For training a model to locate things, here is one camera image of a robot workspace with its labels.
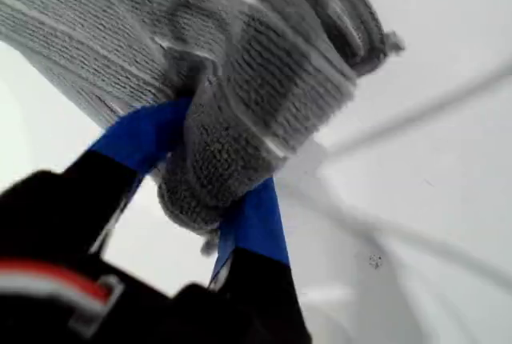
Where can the grey towel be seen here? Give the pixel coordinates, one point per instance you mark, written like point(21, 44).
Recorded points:
point(248, 80)

